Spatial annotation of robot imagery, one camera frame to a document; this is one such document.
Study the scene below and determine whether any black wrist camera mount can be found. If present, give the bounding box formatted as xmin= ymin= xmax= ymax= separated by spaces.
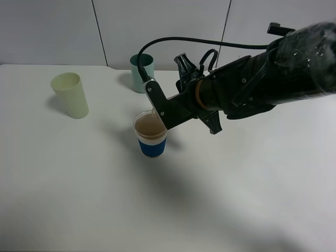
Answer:
xmin=145 ymin=79 xmax=204 ymax=130

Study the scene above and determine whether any glass cup with blue sleeve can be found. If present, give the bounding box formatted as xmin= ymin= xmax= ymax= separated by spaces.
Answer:
xmin=133 ymin=110 xmax=167 ymax=158

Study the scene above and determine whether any teal plastic cup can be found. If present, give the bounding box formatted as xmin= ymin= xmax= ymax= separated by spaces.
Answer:
xmin=130 ymin=54 xmax=154 ymax=93

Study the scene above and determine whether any clear plastic drink bottle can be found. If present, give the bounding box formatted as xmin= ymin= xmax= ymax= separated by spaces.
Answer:
xmin=151 ymin=108 xmax=159 ymax=118

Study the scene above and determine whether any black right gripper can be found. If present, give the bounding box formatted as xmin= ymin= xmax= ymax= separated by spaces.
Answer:
xmin=174 ymin=54 xmax=252 ymax=134

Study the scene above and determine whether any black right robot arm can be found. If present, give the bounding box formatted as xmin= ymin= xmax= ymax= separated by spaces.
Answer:
xmin=173 ymin=22 xmax=335 ymax=134

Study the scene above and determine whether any pale green plastic cup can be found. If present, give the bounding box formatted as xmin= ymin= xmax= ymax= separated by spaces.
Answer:
xmin=50 ymin=72 xmax=89 ymax=119

